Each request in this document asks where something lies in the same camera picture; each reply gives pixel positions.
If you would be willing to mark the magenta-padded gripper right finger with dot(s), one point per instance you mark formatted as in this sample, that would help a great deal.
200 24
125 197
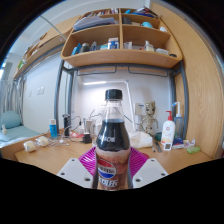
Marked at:
150 170

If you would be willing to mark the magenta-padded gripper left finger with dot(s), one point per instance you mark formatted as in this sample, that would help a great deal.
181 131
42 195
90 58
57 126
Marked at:
75 171

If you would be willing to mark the cola bottle with black cap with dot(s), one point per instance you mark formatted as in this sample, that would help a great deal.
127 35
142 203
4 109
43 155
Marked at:
112 146

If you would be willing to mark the white tissue pack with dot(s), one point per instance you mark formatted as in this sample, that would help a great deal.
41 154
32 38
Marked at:
140 140

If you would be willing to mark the small black box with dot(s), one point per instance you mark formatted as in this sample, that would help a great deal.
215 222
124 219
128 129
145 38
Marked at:
87 138

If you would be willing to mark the blue and red packet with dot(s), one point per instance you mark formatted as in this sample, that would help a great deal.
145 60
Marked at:
177 142

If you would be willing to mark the white pump bottle, red pump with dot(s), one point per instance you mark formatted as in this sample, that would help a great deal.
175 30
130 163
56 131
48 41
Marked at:
168 131

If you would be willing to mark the blue tube with white cap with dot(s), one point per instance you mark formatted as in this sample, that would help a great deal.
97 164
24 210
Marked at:
53 130

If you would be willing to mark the black electric shaver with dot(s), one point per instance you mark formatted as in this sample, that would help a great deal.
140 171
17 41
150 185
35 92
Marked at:
66 125

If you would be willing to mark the green flat packet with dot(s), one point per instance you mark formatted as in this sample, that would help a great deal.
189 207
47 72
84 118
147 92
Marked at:
193 149

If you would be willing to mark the wooden tree figurine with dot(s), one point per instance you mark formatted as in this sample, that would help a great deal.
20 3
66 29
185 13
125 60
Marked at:
149 118

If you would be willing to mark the blue spray bottle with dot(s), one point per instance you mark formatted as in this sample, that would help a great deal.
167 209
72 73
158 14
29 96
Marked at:
179 125

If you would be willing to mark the teal pillow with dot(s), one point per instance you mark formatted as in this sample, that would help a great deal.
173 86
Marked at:
10 119

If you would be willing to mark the white desk lamp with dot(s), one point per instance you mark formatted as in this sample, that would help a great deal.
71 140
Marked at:
100 82

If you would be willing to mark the wooden shelf unit with items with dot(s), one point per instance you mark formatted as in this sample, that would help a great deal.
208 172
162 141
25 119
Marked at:
120 56

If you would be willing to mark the grey metal loft bed frame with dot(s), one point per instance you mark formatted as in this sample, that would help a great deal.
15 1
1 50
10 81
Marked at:
59 93

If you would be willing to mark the wooden bed rail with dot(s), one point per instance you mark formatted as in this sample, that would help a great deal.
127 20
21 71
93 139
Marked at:
46 43

